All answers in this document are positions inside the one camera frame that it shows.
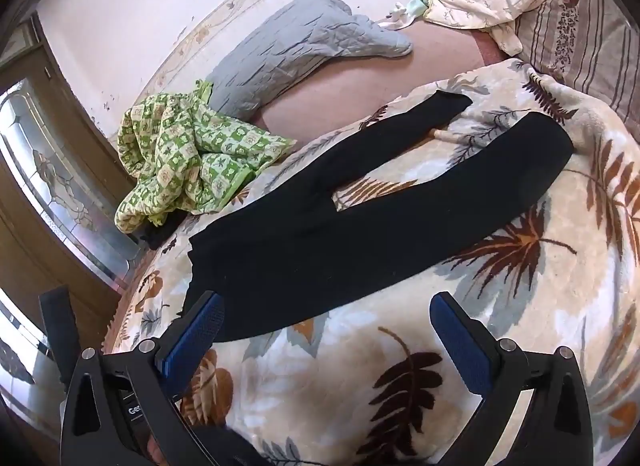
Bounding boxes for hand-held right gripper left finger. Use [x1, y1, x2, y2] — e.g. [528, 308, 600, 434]
[60, 290, 226, 466]

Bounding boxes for striped floral pillow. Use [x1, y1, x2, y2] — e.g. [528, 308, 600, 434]
[515, 0, 640, 131]

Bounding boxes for leaf print fleece blanket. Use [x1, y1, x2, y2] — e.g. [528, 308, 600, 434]
[102, 58, 640, 466]

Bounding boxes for green patterned quilt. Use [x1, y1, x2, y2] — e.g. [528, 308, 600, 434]
[114, 80, 297, 234]

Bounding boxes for black pants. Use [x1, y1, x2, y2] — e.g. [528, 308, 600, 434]
[187, 90, 575, 344]

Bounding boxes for white and green small cloth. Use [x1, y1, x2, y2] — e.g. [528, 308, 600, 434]
[377, 0, 432, 29]

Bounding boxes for grey quilted blanket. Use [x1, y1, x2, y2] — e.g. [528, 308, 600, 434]
[205, 0, 413, 121]

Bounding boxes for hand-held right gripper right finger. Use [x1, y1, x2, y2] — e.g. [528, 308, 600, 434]
[430, 291, 597, 466]

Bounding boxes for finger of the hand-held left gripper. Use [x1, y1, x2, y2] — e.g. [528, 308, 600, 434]
[39, 286, 82, 387]

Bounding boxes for pink bed sheet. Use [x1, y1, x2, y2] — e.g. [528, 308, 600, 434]
[250, 20, 506, 147]

